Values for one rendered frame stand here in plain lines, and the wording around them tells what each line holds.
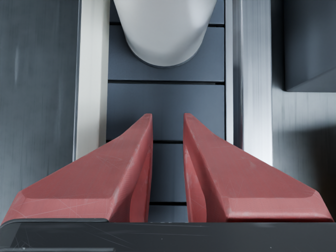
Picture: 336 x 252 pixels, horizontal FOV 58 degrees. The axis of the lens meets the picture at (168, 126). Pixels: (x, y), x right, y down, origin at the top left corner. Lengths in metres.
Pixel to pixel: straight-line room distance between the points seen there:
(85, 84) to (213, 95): 0.08
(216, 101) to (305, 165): 0.10
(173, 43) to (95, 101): 0.05
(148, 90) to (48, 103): 0.10
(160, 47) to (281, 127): 0.14
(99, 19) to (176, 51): 0.04
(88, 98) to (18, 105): 0.11
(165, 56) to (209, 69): 0.04
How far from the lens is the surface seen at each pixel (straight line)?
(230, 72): 0.21
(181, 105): 0.19
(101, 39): 0.17
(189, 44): 0.17
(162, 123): 0.19
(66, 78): 0.26
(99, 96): 0.16
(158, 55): 0.17
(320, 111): 0.28
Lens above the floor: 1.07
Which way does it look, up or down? 85 degrees down
